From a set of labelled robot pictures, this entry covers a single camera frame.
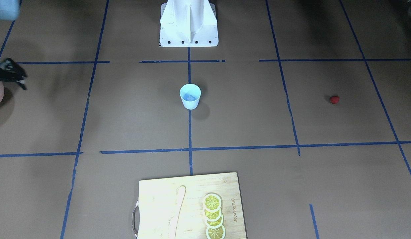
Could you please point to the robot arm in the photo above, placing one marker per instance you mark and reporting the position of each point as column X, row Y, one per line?
column 9, row 9

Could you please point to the ice cube in cup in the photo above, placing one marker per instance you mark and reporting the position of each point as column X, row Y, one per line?
column 190, row 98

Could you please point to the light blue cup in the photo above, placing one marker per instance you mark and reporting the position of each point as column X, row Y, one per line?
column 190, row 89

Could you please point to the yellow plastic knife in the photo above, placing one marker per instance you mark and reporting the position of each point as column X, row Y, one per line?
column 173, row 223

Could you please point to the lemon slice top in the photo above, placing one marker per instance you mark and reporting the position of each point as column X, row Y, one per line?
column 212, row 202

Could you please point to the lemon slice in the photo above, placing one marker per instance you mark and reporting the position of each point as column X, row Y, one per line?
column 213, row 216
column 215, row 224
column 215, row 232
column 212, row 202

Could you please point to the bamboo cutting board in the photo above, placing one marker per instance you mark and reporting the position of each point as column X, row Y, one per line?
column 156, row 205

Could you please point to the lemon slice bottom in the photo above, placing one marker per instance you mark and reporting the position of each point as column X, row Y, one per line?
column 215, row 232

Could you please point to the red strawberry on table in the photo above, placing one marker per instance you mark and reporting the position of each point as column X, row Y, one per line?
column 334, row 99

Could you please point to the white camera mast base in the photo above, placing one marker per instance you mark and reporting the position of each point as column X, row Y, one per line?
column 188, row 23

